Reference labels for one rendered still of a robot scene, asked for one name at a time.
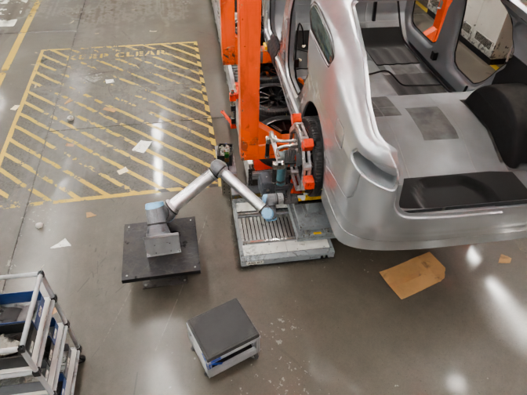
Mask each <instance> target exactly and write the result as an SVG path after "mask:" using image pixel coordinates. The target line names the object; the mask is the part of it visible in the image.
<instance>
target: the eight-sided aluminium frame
mask: <svg viewBox="0 0 527 395"><path fill-rule="evenodd" d="M300 129H301V131H302V132H303V136H302V133H301V131H300ZM296 131H297V134H298V136H299V139H300V146H301V155H302V176H301V180H300V176H299V172H298V167H297V166H295V169H293V167H290V175H291V177H292V180H293V184H294V187H295V190H296V191H304V190H305V189H304V187H303V176H305V174H306V171H307V176H310V175H311V153H310V151H307V162H306V160H305V152H304V151H302V144H301V143H302V141H303V139H309V137H308V135H307V132H306V130H305V128H304V125H303V122H295V123H294V124H293V125H292V126H291V127H290V130H289V139H290V140H292V139H293V134H294V138H296ZM295 176H296V178H297V181H298V184H299V185H297V182H296V178H295Z"/></svg>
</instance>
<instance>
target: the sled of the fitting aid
mask: <svg viewBox="0 0 527 395"><path fill-rule="evenodd" d="M287 207H288V210H289V215H290V218H291V221H292V224H293V229H294V232H295V235H296V240H297V242H299V241H314V240H321V239H330V238H336V237H335V235H334V233H333V230H332V228H324V229H315V230H300V228H299V225H298V222H297V219H296V214H295V212H294V208H293V204H287Z"/></svg>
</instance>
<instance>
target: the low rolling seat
mask: <svg viewBox="0 0 527 395"><path fill-rule="evenodd" d="M187 331H188V336H189V339H190V341H191V344H192V346H191V350H192V351H195V352H196V354H197V355H198V358H199V360H200V361H201V363H202V365H203V367H204V369H205V373H204V374H205V375H206V376H207V377H209V378H212V377H214V376H215V375H217V374H219V373H221V372H222V371H225V370H226V369H228V368H230V367H232V366H234V365H236V364H238V363H240V362H241V361H243V360H245V359H247V358H249V357H251V358H252V359H254V360H257V359H258V358H259V354H258V353H259V352H260V336H259V334H260V333H259V332H258V331H257V329H256V327H255V326H254V324H253V323H252V321H251V320H250V318H249V316H248V314H247V313H246V312H245V310H244V309H243V307H242V305H241V303H240V302H239V301H238V299H237V298H234V299H232V300H230V301H228V302H226V303H223V304H221V305H219V306H217V307H214V308H212V309H211V310H208V311H206V312H204V313H201V314H199V315H198V316H196V317H192V318H191V319H189V320H187Z"/></svg>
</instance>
